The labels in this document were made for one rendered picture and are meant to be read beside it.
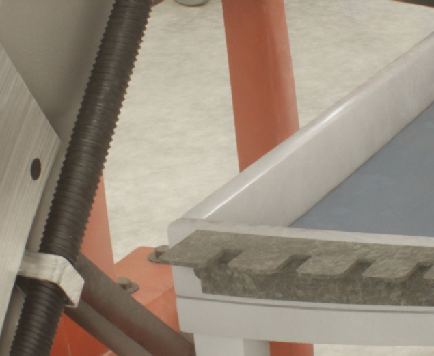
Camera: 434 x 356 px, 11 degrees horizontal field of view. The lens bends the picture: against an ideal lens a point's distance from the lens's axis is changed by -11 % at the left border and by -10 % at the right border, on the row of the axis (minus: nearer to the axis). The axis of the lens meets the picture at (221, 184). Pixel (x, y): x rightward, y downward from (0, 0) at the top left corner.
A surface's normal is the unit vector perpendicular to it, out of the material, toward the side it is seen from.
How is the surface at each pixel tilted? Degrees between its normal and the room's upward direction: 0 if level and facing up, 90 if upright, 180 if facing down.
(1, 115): 90
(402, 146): 0
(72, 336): 90
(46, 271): 40
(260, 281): 90
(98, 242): 90
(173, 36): 0
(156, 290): 0
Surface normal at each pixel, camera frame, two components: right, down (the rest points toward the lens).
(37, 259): -0.37, -0.51
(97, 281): 0.88, 0.07
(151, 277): -0.09, -0.94
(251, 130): -0.46, 0.33
